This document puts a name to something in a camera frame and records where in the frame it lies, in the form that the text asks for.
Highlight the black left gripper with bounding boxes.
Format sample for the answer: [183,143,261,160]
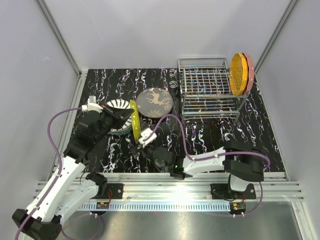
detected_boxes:
[93,104,134,144]

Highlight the white blue striped plate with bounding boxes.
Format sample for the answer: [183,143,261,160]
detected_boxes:
[106,99,132,131]

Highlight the green dotted plate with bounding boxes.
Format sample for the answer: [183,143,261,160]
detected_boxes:
[129,100,141,144]

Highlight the orange dotted plate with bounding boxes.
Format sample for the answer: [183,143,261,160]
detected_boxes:
[229,52,249,96]

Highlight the pink dotted plate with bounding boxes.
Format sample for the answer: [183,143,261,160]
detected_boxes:
[243,52,255,96]

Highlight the mint green plate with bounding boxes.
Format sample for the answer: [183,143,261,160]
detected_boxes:
[109,125,133,136]

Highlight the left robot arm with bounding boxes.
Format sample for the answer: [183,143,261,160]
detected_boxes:
[12,103,134,240]

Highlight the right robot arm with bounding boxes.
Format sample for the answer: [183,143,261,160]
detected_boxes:
[129,140,265,202]

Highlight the metal dish rack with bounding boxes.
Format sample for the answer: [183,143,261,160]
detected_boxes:
[177,56,247,122]

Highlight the grey deer plate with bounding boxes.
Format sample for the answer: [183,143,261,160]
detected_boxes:
[136,87,174,119]

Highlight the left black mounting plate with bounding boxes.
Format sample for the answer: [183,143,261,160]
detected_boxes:
[94,183,124,200]

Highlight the black mounting plate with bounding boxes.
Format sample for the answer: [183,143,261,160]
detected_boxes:
[94,183,124,200]
[210,183,257,201]

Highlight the black marble pattern mat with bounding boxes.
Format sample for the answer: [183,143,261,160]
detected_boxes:
[70,67,286,174]

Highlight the left small circuit board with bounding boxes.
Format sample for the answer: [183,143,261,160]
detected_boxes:
[96,201,110,209]

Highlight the small circuit board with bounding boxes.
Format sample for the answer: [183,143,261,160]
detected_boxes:
[96,201,110,209]
[230,202,246,211]

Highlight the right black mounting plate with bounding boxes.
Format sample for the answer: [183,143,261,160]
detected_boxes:
[210,183,257,201]

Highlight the right small circuit board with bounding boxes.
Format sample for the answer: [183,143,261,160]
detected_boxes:
[230,202,246,211]

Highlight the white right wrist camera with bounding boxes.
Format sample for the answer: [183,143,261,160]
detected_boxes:
[138,128,157,148]

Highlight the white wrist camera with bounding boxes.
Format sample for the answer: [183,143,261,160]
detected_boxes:
[81,95,103,113]
[138,128,157,148]

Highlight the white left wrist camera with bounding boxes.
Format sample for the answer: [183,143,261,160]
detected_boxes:
[81,95,103,113]

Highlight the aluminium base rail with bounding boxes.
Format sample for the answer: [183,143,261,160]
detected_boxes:
[37,172,305,211]

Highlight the left aluminium frame post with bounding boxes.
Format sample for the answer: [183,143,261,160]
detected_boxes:
[36,0,82,77]

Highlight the aluminium frame post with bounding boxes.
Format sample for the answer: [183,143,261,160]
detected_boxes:
[255,0,300,74]
[36,0,82,77]

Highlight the right aluminium frame post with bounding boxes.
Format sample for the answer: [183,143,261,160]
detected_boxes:
[255,0,300,74]

